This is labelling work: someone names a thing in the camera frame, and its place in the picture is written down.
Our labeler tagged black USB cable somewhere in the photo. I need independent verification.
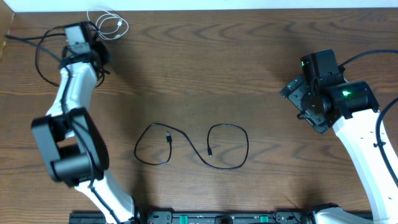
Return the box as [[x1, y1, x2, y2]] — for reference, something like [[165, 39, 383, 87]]
[[133, 122, 250, 171], [34, 21, 108, 88]]

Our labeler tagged white USB cable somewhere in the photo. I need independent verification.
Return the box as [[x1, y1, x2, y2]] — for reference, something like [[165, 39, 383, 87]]
[[86, 7, 130, 41]]

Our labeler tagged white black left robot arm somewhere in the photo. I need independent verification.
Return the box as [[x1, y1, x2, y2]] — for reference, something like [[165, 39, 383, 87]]
[[31, 21, 147, 223]]

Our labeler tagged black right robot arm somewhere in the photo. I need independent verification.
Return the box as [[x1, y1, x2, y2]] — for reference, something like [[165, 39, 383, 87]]
[[280, 50, 397, 223]]

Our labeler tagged black left camera cable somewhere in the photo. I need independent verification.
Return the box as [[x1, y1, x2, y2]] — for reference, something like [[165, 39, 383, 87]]
[[5, 34, 122, 224]]

